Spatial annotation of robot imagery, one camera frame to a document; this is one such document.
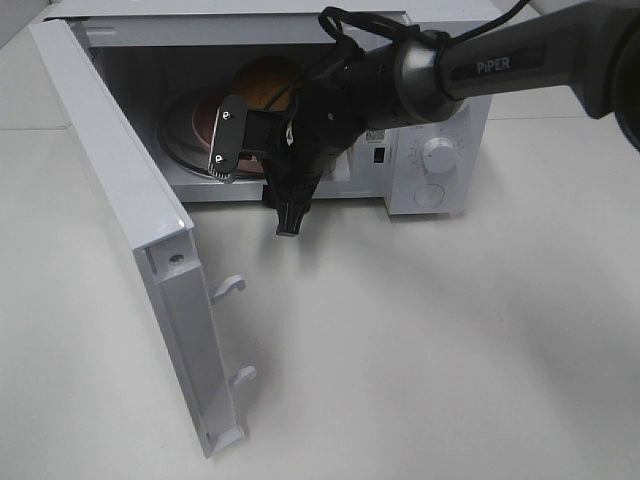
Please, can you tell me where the burger with lettuce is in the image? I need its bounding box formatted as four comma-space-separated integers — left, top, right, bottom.
230, 56, 301, 109

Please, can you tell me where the pink plate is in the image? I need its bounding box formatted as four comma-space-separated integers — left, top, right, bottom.
191, 92, 264, 178

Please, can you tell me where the white microwave oven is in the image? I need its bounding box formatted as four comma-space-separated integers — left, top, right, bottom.
32, 1, 490, 215

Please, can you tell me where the glass microwave turntable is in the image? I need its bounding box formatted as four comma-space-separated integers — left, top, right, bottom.
157, 89, 273, 180

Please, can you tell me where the white microwave door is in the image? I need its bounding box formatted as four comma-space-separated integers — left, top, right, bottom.
29, 20, 255, 457

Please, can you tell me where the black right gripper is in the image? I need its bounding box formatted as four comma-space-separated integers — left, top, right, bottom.
245, 92, 350, 236

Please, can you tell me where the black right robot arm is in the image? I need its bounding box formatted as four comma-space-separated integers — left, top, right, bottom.
262, 1, 639, 236

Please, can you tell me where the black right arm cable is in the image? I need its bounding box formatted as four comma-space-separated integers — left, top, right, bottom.
264, 0, 531, 111

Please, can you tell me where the white timer knob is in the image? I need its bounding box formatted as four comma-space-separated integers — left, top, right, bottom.
421, 137, 460, 174

